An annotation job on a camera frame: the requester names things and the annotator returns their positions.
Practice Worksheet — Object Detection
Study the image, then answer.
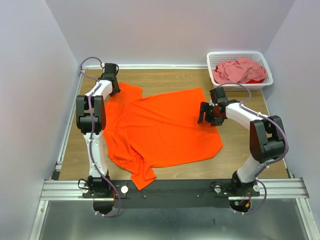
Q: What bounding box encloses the aluminium front rail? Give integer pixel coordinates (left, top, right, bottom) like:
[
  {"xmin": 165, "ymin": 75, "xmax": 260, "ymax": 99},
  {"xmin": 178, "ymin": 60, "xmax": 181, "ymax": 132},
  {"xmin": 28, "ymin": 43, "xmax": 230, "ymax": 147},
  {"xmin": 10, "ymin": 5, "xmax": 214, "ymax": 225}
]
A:
[{"xmin": 40, "ymin": 178, "xmax": 310, "ymax": 201}]

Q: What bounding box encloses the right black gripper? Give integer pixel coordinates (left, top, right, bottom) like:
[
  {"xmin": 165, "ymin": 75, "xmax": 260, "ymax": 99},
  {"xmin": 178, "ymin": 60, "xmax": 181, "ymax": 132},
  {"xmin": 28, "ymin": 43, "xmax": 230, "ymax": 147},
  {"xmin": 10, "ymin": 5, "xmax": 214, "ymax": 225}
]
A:
[{"xmin": 197, "ymin": 101, "xmax": 224, "ymax": 127}]

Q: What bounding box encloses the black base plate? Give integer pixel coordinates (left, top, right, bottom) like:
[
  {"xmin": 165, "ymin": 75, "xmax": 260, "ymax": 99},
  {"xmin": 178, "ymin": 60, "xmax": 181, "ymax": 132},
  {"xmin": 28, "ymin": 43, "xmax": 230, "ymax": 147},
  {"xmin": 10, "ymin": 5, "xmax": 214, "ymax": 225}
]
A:
[{"xmin": 78, "ymin": 177, "xmax": 260, "ymax": 214}]

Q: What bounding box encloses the orange t shirt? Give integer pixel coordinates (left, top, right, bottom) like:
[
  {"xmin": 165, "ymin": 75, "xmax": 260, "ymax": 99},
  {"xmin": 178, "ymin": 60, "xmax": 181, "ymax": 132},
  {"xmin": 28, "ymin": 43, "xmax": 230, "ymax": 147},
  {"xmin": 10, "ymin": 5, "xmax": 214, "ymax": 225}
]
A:
[{"xmin": 104, "ymin": 82, "xmax": 223, "ymax": 190}]

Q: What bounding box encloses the red t shirt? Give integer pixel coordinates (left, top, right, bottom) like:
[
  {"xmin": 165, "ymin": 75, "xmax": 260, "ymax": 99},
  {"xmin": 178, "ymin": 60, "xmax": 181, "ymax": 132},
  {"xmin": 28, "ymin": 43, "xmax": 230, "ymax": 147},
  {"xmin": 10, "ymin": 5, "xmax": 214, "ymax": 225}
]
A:
[{"xmin": 246, "ymin": 79, "xmax": 265, "ymax": 84}]

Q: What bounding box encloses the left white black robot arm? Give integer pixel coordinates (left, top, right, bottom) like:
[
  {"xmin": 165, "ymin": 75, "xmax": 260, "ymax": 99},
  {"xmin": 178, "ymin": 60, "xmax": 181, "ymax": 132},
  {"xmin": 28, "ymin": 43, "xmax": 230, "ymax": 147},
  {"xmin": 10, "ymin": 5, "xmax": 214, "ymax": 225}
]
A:
[{"xmin": 75, "ymin": 63, "xmax": 121, "ymax": 198}]

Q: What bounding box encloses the white plastic basket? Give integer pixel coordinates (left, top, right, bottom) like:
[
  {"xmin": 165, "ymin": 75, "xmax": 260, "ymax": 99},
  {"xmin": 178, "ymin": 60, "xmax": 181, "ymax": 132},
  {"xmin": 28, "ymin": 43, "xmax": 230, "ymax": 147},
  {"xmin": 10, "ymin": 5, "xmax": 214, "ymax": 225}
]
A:
[{"xmin": 206, "ymin": 51, "xmax": 274, "ymax": 91}]

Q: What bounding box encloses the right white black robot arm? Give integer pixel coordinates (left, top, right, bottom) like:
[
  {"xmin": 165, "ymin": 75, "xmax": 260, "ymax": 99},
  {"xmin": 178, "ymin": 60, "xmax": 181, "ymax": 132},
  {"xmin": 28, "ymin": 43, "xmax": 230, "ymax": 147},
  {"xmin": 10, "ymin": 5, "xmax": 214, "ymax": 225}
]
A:
[{"xmin": 197, "ymin": 87, "xmax": 289, "ymax": 196}]

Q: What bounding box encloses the pink t shirt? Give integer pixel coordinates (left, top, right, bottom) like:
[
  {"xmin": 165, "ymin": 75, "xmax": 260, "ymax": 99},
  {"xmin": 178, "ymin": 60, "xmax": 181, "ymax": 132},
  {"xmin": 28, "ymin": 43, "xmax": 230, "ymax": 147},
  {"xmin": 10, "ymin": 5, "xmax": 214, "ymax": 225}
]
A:
[{"xmin": 212, "ymin": 57, "xmax": 268, "ymax": 84}]

